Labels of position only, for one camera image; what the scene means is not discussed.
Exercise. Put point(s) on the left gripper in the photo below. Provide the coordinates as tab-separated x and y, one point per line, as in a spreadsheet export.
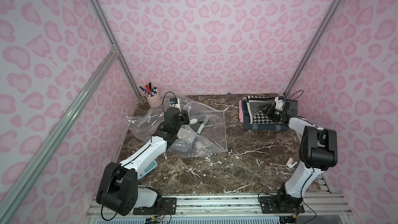
184	115

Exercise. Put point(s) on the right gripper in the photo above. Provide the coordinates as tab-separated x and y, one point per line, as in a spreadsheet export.
272	112

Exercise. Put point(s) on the black white houndstooth blanket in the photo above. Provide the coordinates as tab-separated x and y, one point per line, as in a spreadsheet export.
256	106

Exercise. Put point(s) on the clear plastic vacuum bag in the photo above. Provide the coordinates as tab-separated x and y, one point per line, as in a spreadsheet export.
205	133

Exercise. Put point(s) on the dark blue striped blanket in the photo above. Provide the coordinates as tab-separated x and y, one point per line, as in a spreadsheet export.
259	127

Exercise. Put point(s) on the pink fluffy blanket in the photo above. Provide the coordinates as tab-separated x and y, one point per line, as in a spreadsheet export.
241	112

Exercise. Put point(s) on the grey white striped blanket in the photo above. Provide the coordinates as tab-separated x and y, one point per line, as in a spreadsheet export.
190	141

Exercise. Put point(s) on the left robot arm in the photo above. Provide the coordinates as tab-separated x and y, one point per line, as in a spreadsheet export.
118	189

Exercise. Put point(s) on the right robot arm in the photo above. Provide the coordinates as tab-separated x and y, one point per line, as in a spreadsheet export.
317	153

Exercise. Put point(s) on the pink pen holder cup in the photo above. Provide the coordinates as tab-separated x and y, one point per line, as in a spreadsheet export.
155	100

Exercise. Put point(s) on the pink stapler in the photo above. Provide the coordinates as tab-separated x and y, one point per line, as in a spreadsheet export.
291	163

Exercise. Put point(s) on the teal calculator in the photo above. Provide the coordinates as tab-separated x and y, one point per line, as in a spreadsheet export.
150	168

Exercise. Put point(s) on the aluminium diagonal brace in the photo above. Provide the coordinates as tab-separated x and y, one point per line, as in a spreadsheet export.
31	173

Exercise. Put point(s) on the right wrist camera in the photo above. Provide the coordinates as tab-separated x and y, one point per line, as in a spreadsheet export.
280	102

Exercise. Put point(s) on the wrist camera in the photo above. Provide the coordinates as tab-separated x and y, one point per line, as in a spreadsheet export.
280	102
175	102

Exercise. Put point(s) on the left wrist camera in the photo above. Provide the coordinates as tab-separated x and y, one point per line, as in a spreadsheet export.
175	102

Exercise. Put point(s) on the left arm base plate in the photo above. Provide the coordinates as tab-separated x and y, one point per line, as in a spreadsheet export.
162	205

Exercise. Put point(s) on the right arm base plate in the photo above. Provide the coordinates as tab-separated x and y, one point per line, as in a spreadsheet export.
281	205

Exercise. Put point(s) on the aluminium front rail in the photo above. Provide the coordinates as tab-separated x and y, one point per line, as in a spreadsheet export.
319	208

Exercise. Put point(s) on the aluminium corner post left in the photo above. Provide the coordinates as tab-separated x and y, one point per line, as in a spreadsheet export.
103	22

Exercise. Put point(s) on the aluminium corner post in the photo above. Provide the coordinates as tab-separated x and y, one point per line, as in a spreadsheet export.
103	22
325	21

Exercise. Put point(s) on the aluminium corner post right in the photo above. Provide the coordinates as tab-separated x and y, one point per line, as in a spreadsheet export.
325	21

